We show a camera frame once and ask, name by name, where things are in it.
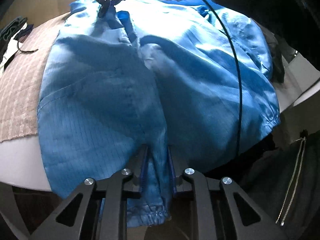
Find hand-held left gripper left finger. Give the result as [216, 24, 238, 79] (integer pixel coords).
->
[29, 145, 149, 240]

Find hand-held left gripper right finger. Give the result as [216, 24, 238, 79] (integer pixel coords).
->
[167, 146, 288, 240]

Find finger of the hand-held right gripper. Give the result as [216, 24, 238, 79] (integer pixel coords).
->
[99, 1, 115, 18]

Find blue jacket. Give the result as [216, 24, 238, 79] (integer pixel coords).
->
[37, 0, 280, 228]

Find folded black clothes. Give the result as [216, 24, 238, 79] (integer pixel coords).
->
[0, 16, 28, 73]

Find white garment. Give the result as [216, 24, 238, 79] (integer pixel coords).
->
[0, 22, 28, 68]

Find person's black zip jacket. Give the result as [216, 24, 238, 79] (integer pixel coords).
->
[240, 130, 320, 240]

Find plaid woven mat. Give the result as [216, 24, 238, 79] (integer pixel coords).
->
[0, 16, 73, 143]

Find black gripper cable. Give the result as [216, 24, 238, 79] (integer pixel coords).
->
[195, 0, 242, 155]

